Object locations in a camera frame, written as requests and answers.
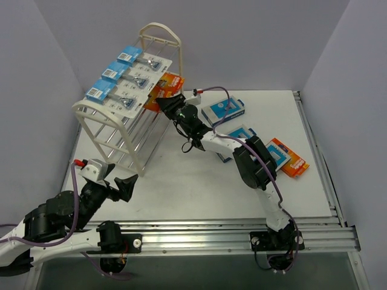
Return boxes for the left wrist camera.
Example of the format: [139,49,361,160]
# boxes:
[74,159,108,185]

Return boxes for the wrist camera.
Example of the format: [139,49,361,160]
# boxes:
[184,89,203,106]
[74,159,108,185]

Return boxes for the cream metal-rod shelf rack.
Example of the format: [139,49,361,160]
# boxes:
[72,22,184,176]

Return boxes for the blue Gillette razor blister pack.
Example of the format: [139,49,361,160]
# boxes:
[116,46,172,73]

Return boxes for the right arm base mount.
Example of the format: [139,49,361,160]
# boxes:
[249,231,298,252]

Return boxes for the aluminium rail frame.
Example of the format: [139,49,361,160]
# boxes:
[33,90,362,259]

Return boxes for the blue harry's box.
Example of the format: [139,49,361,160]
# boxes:
[266,141,291,171]
[201,95,246,127]
[216,124,256,163]

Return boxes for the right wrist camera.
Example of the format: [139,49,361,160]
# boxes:
[184,89,203,106]

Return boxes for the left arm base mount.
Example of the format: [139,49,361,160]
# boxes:
[97,233,143,254]

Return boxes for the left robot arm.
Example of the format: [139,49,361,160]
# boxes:
[1,159,142,277]

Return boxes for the orange Gillette Fusion box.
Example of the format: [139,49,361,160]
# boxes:
[157,72,185,98]

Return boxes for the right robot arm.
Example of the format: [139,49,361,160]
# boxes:
[156,94,301,250]

